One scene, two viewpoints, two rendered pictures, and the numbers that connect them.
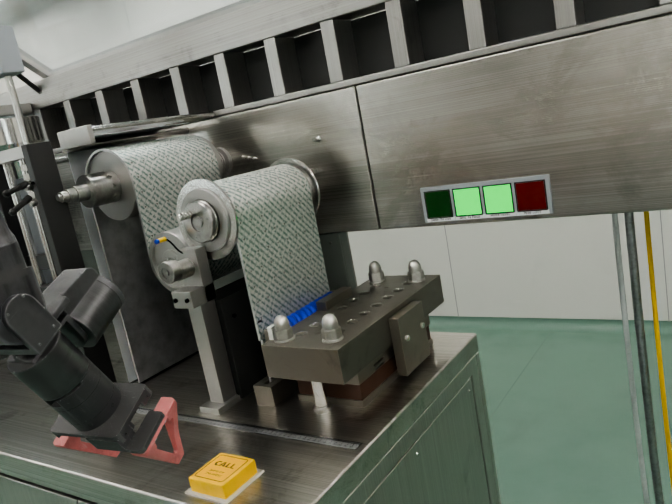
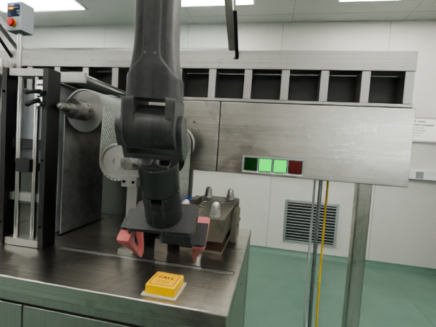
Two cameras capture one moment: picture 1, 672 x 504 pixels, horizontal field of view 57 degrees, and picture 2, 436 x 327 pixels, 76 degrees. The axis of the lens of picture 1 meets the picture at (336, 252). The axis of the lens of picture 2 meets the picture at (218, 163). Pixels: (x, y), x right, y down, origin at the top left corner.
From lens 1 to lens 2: 0.46 m
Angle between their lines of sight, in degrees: 26
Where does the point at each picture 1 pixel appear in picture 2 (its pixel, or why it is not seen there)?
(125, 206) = (91, 124)
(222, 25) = not seen: hidden behind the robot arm
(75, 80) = (42, 57)
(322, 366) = (211, 228)
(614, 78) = (339, 125)
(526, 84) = (302, 119)
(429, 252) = not seen: hidden behind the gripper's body
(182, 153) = not seen: hidden behind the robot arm
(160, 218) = (109, 137)
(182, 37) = (126, 54)
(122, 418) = (190, 222)
